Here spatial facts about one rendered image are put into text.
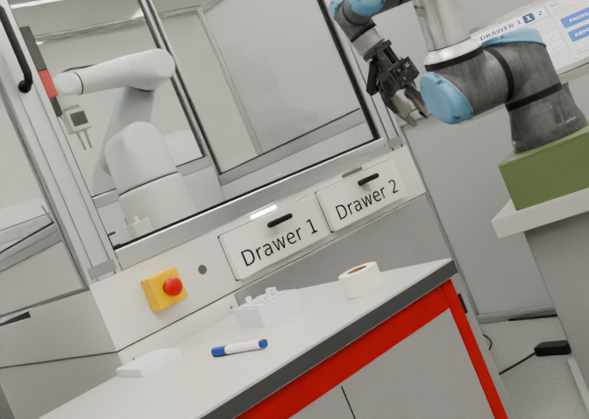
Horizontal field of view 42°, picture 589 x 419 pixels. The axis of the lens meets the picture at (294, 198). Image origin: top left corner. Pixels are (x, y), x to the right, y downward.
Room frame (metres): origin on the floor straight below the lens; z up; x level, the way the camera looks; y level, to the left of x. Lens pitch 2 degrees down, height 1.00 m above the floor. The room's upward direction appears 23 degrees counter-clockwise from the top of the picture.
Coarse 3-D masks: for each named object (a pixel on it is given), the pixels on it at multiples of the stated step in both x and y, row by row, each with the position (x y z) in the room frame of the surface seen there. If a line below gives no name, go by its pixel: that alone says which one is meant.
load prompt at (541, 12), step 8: (536, 8) 2.36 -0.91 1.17; (544, 8) 2.35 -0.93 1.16; (520, 16) 2.37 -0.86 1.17; (528, 16) 2.36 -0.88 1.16; (536, 16) 2.34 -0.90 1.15; (544, 16) 2.33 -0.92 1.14; (504, 24) 2.38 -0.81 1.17; (512, 24) 2.37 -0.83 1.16; (520, 24) 2.35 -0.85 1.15; (528, 24) 2.34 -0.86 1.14; (480, 32) 2.40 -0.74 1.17; (488, 32) 2.39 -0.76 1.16; (496, 32) 2.38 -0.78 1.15; (504, 32) 2.36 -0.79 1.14; (480, 40) 2.39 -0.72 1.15
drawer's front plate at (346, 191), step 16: (352, 176) 2.00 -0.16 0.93; (384, 176) 2.06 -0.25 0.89; (400, 176) 2.10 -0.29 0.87; (320, 192) 1.92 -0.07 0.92; (336, 192) 1.95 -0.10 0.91; (352, 192) 1.99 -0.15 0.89; (368, 192) 2.02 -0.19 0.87; (384, 192) 2.05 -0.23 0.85; (400, 192) 2.08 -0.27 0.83; (352, 208) 1.97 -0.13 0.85; (368, 208) 2.00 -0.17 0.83; (336, 224) 1.93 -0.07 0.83
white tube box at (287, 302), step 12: (252, 300) 1.49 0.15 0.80; (276, 300) 1.38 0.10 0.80; (288, 300) 1.39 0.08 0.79; (300, 300) 1.40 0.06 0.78; (240, 312) 1.44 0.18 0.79; (252, 312) 1.39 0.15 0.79; (264, 312) 1.36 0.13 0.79; (276, 312) 1.37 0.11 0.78; (288, 312) 1.38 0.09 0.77; (240, 324) 1.46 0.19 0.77; (252, 324) 1.41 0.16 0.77; (264, 324) 1.36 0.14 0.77
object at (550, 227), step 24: (576, 192) 1.42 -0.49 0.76; (504, 216) 1.49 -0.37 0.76; (528, 216) 1.46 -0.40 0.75; (552, 216) 1.44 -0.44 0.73; (576, 216) 1.46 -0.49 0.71; (528, 240) 1.51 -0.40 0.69; (552, 240) 1.49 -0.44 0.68; (576, 240) 1.47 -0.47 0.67; (552, 264) 1.50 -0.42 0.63; (576, 264) 1.48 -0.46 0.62; (552, 288) 1.51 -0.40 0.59; (576, 288) 1.48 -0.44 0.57; (576, 312) 1.49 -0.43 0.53; (576, 336) 1.50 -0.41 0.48; (576, 360) 1.51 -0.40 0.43
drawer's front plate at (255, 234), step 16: (288, 208) 1.85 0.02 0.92; (304, 208) 1.88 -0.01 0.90; (256, 224) 1.79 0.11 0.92; (288, 224) 1.84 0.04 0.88; (304, 224) 1.87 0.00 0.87; (320, 224) 1.90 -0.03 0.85; (224, 240) 1.73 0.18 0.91; (240, 240) 1.75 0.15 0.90; (256, 240) 1.78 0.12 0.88; (272, 240) 1.80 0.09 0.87; (304, 240) 1.86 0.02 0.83; (240, 256) 1.74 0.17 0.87; (256, 256) 1.77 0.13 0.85; (272, 256) 1.79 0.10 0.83; (240, 272) 1.73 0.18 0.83
